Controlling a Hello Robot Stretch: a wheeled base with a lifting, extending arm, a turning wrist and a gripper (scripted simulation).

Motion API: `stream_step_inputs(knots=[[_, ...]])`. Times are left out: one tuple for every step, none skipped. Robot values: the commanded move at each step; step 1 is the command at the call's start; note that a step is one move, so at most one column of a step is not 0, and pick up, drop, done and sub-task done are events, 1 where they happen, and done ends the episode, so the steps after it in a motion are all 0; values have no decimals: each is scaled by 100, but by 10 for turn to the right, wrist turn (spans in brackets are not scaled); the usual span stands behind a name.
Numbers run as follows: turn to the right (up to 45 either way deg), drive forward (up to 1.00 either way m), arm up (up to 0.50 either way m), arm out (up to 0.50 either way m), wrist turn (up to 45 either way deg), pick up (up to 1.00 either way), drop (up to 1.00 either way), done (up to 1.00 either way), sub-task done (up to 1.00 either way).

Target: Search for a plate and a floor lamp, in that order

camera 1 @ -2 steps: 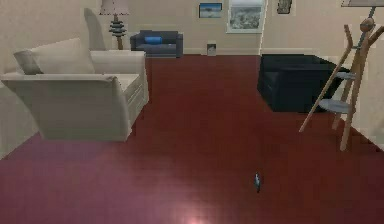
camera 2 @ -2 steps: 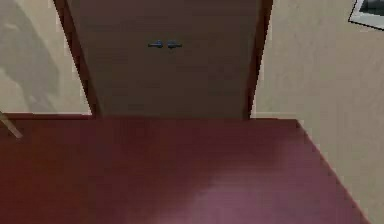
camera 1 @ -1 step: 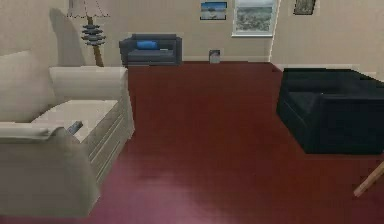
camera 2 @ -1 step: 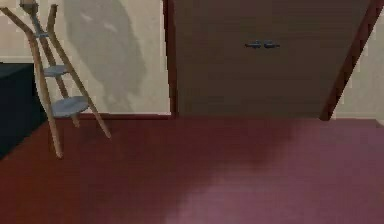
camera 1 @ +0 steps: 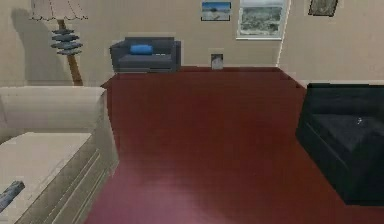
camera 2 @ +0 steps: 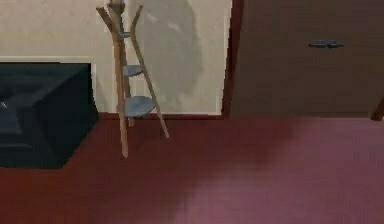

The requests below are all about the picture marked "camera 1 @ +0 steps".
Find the wooden floor lamp pale shade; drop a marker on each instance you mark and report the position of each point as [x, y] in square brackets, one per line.
[68, 43]

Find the small grey framed picture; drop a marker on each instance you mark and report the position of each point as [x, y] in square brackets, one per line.
[217, 61]

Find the dark grey armchair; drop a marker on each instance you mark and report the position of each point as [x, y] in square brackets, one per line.
[146, 60]

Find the blue cushion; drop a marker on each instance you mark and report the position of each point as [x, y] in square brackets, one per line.
[141, 49]

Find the white framed window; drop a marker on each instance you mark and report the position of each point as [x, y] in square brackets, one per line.
[261, 20]

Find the beige sofa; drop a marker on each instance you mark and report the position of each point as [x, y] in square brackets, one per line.
[50, 140]

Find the black armchair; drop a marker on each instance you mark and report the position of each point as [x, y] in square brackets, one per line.
[346, 140]

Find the small silver object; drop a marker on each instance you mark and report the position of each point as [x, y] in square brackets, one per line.
[359, 121]

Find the grey remote control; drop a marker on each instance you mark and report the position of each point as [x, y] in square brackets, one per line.
[10, 194]

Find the blue framed wall picture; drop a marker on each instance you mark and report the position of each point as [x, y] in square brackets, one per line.
[216, 11]

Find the dark framed wall picture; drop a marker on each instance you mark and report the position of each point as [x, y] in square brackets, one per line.
[322, 7]

